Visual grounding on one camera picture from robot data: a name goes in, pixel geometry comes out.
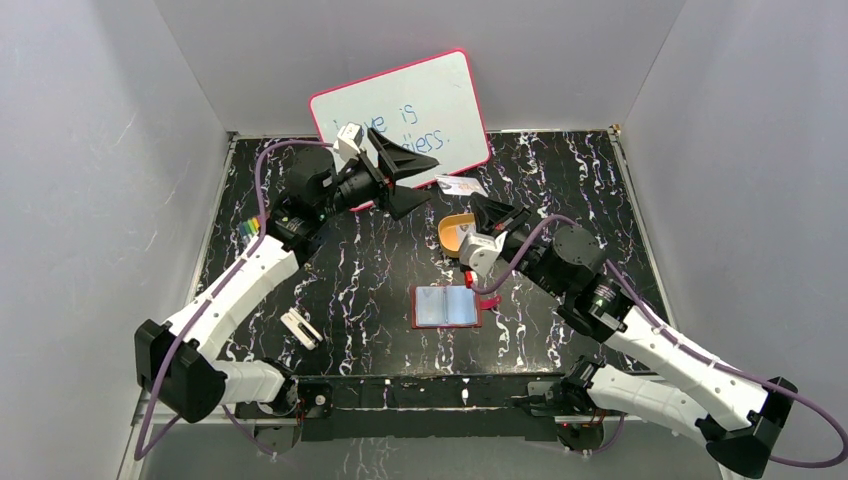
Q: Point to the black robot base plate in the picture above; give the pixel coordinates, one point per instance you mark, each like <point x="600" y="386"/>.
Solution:
<point x="534" y="407"/>

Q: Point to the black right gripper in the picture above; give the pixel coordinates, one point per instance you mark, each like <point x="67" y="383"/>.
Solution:
<point x="496" y="218"/>

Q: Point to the pink framed whiteboard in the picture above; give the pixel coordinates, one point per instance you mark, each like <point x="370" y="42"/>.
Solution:
<point x="429" y="107"/>

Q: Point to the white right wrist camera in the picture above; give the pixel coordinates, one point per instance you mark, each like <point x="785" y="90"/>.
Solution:
<point x="479" y="252"/>

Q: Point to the orange oval tray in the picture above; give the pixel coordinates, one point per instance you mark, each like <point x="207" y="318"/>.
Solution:
<point x="449" y="236"/>

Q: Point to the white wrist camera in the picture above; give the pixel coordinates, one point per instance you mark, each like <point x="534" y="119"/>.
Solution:
<point x="349" y="141"/>
<point x="479" y="252"/>

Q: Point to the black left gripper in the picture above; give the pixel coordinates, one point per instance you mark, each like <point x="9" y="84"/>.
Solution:
<point x="378" y="182"/>

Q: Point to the red card holder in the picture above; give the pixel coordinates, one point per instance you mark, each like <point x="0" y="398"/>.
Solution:
<point x="448" y="307"/>

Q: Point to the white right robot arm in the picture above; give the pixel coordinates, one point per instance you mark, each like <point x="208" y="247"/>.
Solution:
<point x="736" y="419"/>

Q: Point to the aluminium frame rail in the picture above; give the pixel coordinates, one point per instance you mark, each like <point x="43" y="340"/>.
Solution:
<point x="197" y="402"/>

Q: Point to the pack of coloured markers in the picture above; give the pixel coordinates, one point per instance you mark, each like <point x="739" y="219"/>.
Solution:
<point x="248" y="231"/>

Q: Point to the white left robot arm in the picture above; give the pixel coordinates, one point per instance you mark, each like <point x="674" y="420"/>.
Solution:
<point x="177" y="360"/>

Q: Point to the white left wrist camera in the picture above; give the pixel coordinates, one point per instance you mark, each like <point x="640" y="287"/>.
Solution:
<point x="349" y="141"/>

